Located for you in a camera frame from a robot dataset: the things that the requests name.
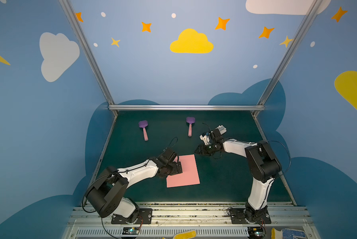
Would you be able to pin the pink square paper sheet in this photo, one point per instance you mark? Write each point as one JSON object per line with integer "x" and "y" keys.
{"x": 189, "y": 175}

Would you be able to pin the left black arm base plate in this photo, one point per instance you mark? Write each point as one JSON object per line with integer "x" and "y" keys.
{"x": 139, "y": 216}

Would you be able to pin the left purple pink spatula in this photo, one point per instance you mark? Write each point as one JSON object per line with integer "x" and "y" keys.
{"x": 143, "y": 124}

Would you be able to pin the aluminium front rail base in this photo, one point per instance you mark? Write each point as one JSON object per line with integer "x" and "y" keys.
{"x": 209, "y": 219}

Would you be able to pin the right purple pink spatula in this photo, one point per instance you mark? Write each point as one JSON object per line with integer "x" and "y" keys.
{"x": 190, "y": 121}

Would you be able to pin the right aluminium frame post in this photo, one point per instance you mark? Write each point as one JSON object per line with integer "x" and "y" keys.
{"x": 298, "y": 37}

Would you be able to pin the blue white glove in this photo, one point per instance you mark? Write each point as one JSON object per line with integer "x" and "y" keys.
{"x": 288, "y": 234}

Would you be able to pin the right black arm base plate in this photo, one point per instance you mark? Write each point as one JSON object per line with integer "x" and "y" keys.
{"x": 249, "y": 216}

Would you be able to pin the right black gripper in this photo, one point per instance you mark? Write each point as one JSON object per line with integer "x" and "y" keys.
{"x": 204, "y": 149}

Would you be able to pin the yellow glove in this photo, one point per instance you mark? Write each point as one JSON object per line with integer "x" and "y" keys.
{"x": 186, "y": 235}

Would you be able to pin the purple pink spatula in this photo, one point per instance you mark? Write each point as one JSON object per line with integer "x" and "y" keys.
{"x": 190, "y": 121}
{"x": 143, "y": 124}

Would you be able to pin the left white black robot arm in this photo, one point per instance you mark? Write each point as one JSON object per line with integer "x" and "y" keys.
{"x": 106, "y": 194}

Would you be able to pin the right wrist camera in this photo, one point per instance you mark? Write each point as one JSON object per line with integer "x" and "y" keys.
{"x": 206, "y": 138}

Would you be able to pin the horizontal aluminium frame bar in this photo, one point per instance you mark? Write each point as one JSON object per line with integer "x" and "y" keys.
{"x": 185, "y": 108}

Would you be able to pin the left green circuit board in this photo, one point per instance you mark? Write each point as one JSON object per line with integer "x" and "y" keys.
{"x": 130, "y": 231}

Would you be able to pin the right green circuit board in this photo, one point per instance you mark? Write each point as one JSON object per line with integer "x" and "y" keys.
{"x": 256, "y": 233}

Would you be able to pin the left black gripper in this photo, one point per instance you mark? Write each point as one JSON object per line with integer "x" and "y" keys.
{"x": 177, "y": 167}

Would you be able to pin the left aluminium frame post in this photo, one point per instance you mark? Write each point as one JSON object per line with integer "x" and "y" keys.
{"x": 74, "y": 22}

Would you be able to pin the green circuit board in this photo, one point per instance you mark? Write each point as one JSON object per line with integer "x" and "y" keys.
{"x": 256, "y": 233}
{"x": 130, "y": 231}

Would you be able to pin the white small plastic device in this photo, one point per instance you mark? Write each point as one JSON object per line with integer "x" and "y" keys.
{"x": 222, "y": 129}

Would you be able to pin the aluminium frame post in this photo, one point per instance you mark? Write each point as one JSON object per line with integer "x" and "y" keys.
{"x": 74, "y": 22}
{"x": 298, "y": 37}

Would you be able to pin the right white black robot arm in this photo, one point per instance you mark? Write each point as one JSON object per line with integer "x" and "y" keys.
{"x": 263, "y": 165}

